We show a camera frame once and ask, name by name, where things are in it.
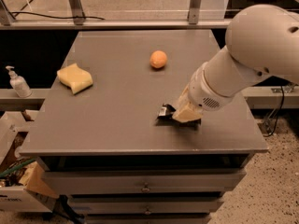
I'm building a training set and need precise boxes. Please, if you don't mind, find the top drawer with knob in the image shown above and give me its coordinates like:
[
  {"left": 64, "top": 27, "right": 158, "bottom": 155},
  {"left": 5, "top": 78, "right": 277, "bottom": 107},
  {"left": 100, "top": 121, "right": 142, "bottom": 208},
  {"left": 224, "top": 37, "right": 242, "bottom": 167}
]
[{"left": 42, "top": 169, "right": 246, "bottom": 195}]

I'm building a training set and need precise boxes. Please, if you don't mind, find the black cable on floor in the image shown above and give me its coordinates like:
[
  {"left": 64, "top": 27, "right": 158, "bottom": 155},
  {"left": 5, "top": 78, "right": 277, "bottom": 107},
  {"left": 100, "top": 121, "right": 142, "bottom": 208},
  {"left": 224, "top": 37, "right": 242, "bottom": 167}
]
[{"left": 261, "top": 85, "right": 286, "bottom": 138}]

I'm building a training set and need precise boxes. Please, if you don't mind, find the metal window frame rail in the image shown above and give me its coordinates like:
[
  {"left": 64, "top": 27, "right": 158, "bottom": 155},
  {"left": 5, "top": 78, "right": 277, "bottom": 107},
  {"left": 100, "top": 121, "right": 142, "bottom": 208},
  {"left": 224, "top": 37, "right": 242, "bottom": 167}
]
[{"left": 0, "top": 0, "right": 231, "bottom": 30}]

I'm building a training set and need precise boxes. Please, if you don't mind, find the white cardboard box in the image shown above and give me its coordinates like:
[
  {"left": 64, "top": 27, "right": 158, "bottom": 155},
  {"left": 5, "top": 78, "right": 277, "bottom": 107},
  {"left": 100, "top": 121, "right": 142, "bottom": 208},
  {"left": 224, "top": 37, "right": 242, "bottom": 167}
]
[{"left": 0, "top": 111, "right": 55, "bottom": 213}]

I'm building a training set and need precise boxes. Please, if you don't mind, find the grey drawer cabinet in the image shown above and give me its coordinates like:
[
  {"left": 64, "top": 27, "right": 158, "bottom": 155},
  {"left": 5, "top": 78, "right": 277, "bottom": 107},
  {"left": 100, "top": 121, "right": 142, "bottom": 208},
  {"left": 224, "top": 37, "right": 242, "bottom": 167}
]
[{"left": 21, "top": 30, "right": 267, "bottom": 224}]

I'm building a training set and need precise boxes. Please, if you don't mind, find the green hose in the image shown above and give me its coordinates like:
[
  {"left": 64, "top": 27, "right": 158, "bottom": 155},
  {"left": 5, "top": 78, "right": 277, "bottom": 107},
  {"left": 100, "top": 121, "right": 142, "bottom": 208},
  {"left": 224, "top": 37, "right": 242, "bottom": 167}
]
[{"left": 0, "top": 157, "right": 36, "bottom": 179}]

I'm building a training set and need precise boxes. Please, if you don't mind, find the black rxbar chocolate bar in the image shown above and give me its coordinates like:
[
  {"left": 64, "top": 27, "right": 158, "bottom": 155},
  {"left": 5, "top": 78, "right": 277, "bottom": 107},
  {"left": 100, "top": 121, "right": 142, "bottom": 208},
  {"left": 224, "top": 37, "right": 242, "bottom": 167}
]
[{"left": 157, "top": 104, "right": 176, "bottom": 119}]

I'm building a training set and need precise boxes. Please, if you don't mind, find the white pump dispenser bottle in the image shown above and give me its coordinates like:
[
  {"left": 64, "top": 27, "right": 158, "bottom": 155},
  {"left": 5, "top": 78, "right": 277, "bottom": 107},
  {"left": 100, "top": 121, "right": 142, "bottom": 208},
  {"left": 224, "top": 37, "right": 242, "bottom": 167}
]
[{"left": 6, "top": 65, "right": 32, "bottom": 98}]

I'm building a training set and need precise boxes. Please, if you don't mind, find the drawer with knob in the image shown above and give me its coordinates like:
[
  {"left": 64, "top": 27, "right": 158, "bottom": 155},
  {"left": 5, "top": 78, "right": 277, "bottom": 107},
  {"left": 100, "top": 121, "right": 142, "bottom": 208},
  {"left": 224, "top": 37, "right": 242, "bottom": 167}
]
[
  {"left": 68, "top": 196, "right": 223, "bottom": 215},
  {"left": 42, "top": 169, "right": 246, "bottom": 195}
]

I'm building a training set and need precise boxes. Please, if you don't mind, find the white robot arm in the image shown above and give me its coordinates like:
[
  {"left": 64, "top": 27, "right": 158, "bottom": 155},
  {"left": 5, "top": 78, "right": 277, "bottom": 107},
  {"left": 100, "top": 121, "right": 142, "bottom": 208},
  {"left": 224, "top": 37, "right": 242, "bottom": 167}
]
[{"left": 172, "top": 5, "right": 299, "bottom": 123}]

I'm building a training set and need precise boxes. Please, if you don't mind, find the black cable by window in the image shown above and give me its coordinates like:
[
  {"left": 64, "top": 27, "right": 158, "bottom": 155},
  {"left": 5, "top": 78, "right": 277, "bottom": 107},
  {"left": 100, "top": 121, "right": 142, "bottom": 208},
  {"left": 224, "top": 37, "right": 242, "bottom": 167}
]
[{"left": 8, "top": 10, "right": 107, "bottom": 21}]

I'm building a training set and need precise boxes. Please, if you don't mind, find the orange fruit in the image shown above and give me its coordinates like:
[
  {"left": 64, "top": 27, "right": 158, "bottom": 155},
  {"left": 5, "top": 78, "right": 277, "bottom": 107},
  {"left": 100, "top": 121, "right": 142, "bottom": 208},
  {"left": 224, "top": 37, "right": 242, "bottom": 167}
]
[{"left": 149, "top": 50, "right": 167, "bottom": 69}]

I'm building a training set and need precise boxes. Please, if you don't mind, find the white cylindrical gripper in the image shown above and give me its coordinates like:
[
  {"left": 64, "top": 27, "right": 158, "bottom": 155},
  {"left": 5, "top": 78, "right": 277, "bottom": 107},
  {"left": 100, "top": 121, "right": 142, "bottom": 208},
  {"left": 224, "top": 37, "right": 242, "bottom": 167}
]
[{"left": 171, "top": 61, "right": 235, "bottom": 124}]

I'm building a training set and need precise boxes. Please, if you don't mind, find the yellow sponge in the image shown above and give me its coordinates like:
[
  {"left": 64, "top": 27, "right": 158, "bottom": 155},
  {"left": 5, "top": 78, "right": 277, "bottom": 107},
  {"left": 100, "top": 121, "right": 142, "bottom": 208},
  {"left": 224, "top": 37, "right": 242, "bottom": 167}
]
[{"left": 57, "top": 63, "right": 93, "bottom": 94}]

